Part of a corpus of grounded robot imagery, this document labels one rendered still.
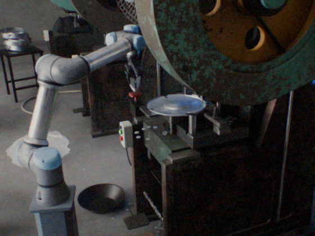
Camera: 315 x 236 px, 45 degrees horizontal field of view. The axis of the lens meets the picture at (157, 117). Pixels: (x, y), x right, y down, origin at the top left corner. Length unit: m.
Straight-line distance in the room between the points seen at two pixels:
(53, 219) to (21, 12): 6.73
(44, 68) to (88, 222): 1.04
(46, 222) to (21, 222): 0.70
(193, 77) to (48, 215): 0.92
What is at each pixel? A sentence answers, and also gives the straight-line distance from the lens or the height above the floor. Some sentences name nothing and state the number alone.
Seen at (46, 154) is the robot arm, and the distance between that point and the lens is 1.73.
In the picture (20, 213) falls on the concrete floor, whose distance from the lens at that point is 2.61.
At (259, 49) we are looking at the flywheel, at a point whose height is 1.11.
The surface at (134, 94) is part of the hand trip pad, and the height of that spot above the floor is 0.76.
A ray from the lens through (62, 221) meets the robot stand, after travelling 1.82.
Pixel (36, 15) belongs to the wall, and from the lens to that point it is 8.28.
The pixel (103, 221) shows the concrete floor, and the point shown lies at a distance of 2.39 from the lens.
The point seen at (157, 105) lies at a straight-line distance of 1.87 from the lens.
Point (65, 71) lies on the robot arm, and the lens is 1.68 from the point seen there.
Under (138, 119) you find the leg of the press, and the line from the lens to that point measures 2.07.
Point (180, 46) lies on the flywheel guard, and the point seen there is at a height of 1.18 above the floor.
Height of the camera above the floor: 1.44
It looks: 22 degrees down
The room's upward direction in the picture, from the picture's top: 2 degrees counter-clockwise
